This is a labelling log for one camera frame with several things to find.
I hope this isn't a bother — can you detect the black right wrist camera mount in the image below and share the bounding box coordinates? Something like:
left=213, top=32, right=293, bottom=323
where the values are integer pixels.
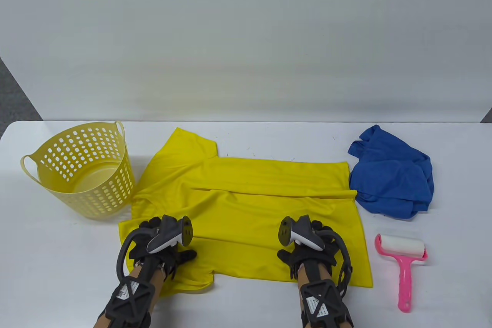
left=300, top=280, right=353, bottom=328

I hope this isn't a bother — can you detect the blue t-shirt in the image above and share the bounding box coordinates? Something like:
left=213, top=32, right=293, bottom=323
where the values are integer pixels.
left=348, top=125, right=435, bottom=219

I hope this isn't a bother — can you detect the pink lint roller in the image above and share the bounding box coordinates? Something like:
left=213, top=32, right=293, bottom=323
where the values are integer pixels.
left=375, top=233, right=428, bottom=313

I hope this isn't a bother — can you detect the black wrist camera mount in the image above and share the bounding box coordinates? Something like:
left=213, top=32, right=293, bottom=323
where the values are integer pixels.
left=98, top=280, right=160, bottom=328
left=300, top=280, right=353, bottom=328

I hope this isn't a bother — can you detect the person's left forearm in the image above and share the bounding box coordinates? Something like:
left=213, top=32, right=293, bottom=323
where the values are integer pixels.
left=94, top=265, right=168, bottom=328

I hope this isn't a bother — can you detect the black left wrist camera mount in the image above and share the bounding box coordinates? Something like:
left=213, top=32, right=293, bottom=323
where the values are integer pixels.
left=98, top=280, right=160, bottom=328

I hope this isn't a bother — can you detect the person's right hand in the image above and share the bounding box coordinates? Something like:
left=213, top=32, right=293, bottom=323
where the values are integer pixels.
left=278, top=220, right=348, bottom=280

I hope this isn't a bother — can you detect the grey left hand controller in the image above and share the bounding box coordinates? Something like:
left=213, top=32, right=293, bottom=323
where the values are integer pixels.
left=116, top=215, right=194, bottom=278

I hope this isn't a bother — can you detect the grey hand controller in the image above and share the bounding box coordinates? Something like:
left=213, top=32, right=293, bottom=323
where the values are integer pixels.
left=116, top=215, right=194, bottom=278
left=279, top=215, right=352, bottom=298

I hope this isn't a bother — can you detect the person's right forearm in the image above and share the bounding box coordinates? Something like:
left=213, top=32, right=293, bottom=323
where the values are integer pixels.
left=297, top=263, right=352, bottom=328

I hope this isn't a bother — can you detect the person's left hand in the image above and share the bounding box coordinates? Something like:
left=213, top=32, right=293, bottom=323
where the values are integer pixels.
left=128, top=216, right=197, bottom=278

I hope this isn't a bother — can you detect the yellow perforated plastic basket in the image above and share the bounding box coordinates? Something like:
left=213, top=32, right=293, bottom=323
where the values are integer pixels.
left=20, top=121, right=135, bottom=221

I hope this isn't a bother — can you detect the grey right hand controller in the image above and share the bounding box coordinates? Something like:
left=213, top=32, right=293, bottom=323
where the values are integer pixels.
left=279, top=215, right=352, bottom=298

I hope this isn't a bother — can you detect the yellow t-shirt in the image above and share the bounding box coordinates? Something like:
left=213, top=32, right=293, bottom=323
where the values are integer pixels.
left=118, top=127, right=373, bottom=298

